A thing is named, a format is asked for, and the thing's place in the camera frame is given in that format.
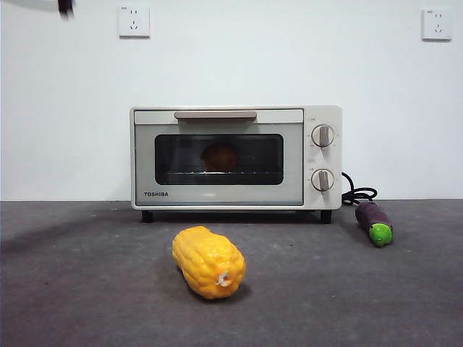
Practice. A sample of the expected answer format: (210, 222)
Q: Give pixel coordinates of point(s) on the brown potato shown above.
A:
(218, 157)

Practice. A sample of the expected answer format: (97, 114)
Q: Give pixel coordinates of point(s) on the beige oven knob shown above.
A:
(322, 180)
(323, 136)

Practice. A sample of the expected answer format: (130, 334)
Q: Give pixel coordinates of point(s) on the cream toaster oven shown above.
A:
(325, 159)

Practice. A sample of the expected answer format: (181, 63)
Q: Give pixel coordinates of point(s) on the purple eggplant with green stem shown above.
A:
(372, 217)

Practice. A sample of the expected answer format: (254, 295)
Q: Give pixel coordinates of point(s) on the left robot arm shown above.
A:
(66, 7)

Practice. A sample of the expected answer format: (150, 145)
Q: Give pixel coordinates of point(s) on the white wall socket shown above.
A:
(437, 25)
(134, 21)

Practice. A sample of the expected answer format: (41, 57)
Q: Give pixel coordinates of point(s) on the yellow corn cob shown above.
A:
(206, 260)

